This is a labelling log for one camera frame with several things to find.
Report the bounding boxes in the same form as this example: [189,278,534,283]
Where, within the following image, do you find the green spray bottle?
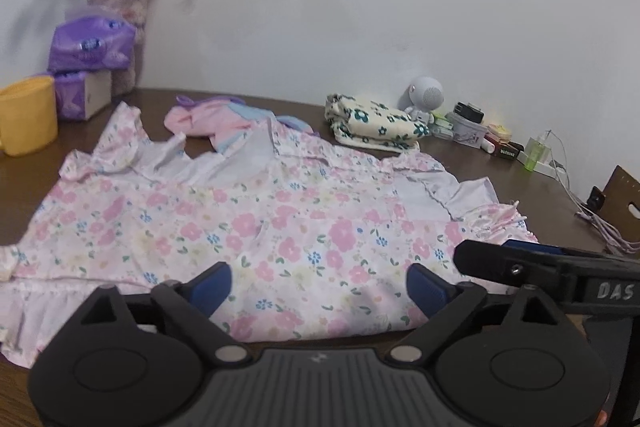
[524,134,550,172]

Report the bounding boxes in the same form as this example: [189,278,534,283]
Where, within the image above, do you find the grey printed tin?
[445,111,488,150]

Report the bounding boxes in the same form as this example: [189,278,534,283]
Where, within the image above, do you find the yellow mug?
[0,75,60,158]

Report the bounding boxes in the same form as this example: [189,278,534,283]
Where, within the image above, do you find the white robot speaker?
[402,76,445,125]

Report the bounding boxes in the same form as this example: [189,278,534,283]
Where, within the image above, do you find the pink blue purple garment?
[164,94,321,155]

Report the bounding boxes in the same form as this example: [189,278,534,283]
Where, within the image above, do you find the purple cables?
[575,207,640,255]

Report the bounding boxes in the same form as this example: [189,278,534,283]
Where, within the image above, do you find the black labelled box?
[495,142,525,164]

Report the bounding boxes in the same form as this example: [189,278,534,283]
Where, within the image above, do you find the folded cream floral garment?
[324,93,432,142]

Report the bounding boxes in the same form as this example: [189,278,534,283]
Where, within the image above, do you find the white cable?
[547,129,596,215]

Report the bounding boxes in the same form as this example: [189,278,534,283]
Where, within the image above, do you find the purple tissue pack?
[47,9,137,75]
[52,69,113,122]

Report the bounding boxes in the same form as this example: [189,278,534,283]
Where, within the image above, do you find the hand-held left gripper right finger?
[390,263,568,363]

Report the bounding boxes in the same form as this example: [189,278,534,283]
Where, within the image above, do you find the wooden chair back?
[595,165,640,243]

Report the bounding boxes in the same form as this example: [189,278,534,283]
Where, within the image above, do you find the pink floral dress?
[0,102,540,368]

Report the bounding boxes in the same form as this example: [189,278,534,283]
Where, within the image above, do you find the white power strip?
[530,152,568,180]

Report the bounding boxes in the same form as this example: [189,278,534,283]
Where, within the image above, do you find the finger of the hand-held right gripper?
[452,239,587,297]
[501,241,640,264]

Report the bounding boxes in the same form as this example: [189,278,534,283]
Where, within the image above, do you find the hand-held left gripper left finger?
[80,261,252,363]

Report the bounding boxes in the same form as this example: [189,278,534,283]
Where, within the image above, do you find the folded white floral garment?
[332,127,422,152]

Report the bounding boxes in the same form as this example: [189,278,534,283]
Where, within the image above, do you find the black charger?
[452,103,485,124]

